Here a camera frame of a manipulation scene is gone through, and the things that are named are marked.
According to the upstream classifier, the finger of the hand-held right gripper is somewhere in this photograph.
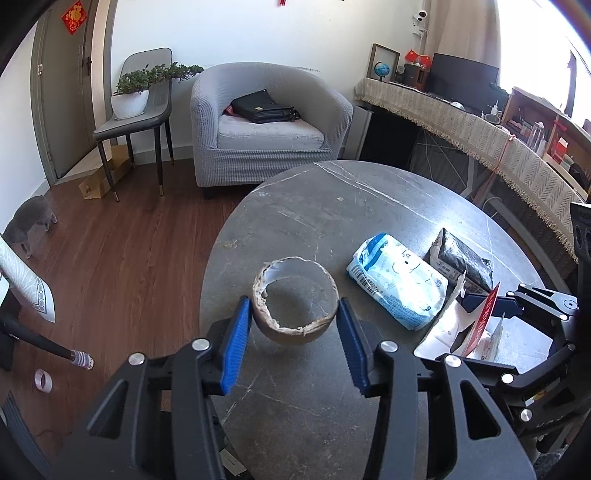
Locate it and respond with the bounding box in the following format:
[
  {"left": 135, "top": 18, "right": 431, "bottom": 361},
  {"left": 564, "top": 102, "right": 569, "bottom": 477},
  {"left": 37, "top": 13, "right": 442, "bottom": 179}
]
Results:
[
  {"left": 464, "top": 344, "right": 575, "bottom": 402},
  {"left": 463, "top": 284, "right": 578, "bottom": 320}
]

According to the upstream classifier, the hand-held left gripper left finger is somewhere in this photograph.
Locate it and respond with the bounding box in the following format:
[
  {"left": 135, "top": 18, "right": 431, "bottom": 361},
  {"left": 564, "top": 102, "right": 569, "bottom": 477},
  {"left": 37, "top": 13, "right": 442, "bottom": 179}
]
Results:
[{"left": 51, "top": 296, "right": 253, "bottom": 480}]

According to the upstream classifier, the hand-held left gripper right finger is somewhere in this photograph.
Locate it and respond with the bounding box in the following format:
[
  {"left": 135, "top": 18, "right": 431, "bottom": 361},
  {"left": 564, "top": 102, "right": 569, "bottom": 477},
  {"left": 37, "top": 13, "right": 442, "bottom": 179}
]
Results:
[{"left": 336, "top": 298, "right": 541, "bottom": 480}]

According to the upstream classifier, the brown tape roll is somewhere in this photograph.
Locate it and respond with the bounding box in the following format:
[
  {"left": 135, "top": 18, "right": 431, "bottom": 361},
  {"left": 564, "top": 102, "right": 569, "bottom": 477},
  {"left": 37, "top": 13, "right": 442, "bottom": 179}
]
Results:
[{"left": 252, "top": 257, "right": 340, "bottom": 344}]

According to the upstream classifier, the white red carton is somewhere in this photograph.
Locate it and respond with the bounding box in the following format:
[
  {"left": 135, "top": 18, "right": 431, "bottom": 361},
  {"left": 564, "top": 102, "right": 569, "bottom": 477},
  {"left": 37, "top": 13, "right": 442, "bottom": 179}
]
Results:
[{"left": 413, "top": 272, "right": 505, "bottom": 365}]

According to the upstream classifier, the blue white tissue packet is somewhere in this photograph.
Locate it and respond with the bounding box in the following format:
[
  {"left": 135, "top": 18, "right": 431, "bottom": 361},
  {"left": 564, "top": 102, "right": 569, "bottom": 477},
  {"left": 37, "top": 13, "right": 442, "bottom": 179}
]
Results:
[{"left": 346, "top": 233, "right": 450, "bottom": 332}]

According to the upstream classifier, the black plastic packet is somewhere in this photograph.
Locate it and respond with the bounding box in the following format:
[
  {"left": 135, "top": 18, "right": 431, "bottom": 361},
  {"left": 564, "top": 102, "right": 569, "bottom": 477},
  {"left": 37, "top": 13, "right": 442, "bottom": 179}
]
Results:
[{"left": 425, "top": 228, "right": 495, "bottom": 295}]

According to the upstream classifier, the round grey marble table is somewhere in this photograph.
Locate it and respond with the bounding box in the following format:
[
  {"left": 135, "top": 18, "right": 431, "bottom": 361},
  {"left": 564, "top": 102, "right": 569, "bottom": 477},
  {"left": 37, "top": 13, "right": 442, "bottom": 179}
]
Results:
[{"left": 199, "top": 159, "right": 559, "bottom": 480}]

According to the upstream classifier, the beige lace desk cloth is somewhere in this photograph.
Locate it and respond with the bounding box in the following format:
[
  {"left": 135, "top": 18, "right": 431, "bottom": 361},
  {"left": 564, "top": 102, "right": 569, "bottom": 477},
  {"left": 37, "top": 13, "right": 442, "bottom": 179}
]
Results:
[{"left": 355, "top": 78, "right": 591, "bottom": 264}]

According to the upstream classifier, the wooden desk shelf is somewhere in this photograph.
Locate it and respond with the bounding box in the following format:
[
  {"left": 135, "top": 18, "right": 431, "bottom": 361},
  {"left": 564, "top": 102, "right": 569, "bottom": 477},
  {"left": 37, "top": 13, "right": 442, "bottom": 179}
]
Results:
[{"left": 501, "top": 87, "right": 591, "bottom": 185}]

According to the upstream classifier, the grey armchair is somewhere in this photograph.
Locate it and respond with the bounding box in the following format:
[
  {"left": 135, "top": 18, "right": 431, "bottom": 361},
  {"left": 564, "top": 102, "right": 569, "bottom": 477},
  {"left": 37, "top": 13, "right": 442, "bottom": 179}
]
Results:
[{"left": 190, "top": 62, "right": 354, "bottom": 200}]

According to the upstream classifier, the flat cardboard box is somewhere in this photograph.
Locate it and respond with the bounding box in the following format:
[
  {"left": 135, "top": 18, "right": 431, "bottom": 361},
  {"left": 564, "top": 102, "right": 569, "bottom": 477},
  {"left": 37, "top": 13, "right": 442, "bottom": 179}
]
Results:
[{"left": 78, "top": 145, "right": 134, "bottom": 199}]

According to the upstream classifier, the black handbag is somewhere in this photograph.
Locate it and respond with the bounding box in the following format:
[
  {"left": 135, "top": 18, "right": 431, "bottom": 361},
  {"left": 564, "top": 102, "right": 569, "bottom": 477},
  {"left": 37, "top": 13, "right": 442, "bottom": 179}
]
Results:
[{"left": 230, "top": 89, "right": 302, "bottom": 124}]

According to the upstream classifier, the black monitor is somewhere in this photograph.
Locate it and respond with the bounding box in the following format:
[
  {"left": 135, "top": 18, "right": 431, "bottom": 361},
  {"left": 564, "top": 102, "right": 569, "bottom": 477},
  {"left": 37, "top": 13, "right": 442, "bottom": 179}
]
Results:
[{"left": 425, "top": 53, "right": 500, "bottom": 114}]

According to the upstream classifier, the grey dining chair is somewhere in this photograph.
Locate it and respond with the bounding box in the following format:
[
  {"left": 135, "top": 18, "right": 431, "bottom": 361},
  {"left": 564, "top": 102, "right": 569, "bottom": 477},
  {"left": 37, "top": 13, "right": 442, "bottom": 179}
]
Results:
[{"left": 93, "top": 47, "right": 175, "bottom": 203}]

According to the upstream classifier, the grey cat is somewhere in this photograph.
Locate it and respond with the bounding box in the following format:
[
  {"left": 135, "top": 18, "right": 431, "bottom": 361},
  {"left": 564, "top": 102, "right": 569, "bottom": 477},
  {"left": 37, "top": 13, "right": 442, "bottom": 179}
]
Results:
[{"left": 2, "top": 195, "right": 58, "bottom": 259}]

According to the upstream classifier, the dark floor mat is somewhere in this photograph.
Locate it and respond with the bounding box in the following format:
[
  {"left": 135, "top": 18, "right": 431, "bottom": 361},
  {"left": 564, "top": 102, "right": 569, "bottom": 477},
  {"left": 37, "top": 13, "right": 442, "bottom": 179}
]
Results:
[{"left": 0, "top": 392, "right": 51, "bottom": 480}]

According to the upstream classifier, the dark brown box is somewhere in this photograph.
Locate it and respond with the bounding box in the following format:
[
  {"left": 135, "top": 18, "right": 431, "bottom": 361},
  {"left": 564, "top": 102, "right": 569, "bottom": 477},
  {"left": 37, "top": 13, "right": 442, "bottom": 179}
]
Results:
[{"left": 403, "top": 64, "right": 428, "bottom": 89}]

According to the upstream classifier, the potted plant white pot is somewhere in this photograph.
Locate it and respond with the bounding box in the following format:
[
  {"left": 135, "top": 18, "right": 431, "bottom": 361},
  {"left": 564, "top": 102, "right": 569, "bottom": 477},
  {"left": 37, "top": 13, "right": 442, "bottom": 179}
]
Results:
[{"left": 113, "top": 62, "right": 205, "bottom": 120}]

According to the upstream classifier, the grey door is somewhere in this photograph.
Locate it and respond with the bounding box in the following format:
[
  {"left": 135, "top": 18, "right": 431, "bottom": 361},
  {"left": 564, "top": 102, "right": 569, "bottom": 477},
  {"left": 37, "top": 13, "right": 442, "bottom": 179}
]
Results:
[{"left": 30, "top": 0, "right": 109, "bottom": 183}]

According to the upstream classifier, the red diamond door decoration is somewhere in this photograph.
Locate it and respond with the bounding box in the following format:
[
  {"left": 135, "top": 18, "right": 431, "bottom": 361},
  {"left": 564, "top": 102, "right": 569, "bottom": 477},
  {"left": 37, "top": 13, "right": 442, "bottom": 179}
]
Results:
[{"left": 61, "top": 0, "right": 88, "bottom": 35}]

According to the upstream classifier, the wooden picture frame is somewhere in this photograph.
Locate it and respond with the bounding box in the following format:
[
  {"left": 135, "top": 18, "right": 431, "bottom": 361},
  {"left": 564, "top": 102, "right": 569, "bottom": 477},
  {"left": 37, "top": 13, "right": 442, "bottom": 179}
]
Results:
[{"left": 367, "top": 43, "right": 401, "bottom": 84}]

